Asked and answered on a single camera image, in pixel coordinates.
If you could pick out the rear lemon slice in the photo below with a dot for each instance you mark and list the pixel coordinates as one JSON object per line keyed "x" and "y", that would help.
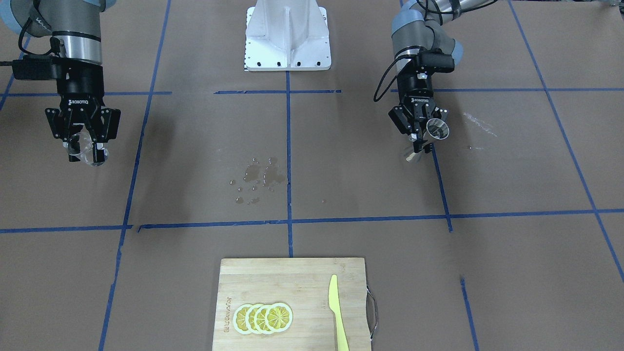
{"x": 279, "y": 317}

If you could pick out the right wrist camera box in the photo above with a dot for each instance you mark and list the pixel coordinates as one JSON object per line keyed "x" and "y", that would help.
{"x": 37, "y": 67}

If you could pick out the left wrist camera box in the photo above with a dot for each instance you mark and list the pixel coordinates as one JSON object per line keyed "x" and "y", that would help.
{"x": 430, "y": 62}

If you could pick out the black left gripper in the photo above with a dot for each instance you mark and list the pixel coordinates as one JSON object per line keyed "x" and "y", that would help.
{"x": 417, "y": 96}

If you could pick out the bamboo cutting board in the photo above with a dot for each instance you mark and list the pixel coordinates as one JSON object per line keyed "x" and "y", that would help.
{"x": 247, "y": 286}

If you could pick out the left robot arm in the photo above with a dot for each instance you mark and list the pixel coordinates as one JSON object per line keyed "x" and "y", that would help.
{"x": 421, "y": 49}

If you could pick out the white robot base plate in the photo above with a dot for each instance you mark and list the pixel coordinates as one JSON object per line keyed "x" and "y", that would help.
{"x": 287, "y": 35}

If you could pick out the yellow plastic knife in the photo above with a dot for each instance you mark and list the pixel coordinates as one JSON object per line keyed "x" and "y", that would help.
{"x": 334, "y": 305}

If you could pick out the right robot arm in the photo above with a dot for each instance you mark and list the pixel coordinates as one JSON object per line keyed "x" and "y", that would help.
{"x": 61, "y": 41}

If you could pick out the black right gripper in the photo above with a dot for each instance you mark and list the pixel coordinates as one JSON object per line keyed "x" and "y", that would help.
{"x": 80, "y": 87}

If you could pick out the steel double jigger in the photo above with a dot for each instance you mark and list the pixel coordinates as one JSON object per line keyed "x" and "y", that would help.
{"x": 435, "y": 130}

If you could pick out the small glass beaker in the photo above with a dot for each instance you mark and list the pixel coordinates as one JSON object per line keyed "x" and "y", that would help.
{"x": 80, "y": 147}

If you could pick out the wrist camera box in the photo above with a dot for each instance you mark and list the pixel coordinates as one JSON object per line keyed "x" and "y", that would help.
{"x": 430, "y": 62}
{"x": 37, "y": 67}

